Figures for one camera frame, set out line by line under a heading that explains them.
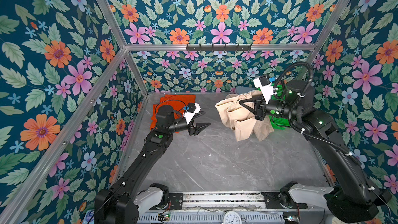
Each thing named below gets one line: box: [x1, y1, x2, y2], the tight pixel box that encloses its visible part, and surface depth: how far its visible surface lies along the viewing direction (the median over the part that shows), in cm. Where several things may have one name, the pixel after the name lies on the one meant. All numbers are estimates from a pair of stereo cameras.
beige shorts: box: [215, 90, 275, 142], surface depth 58 cm
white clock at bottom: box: [221, 210, 243, 224], surface depth 67 cm
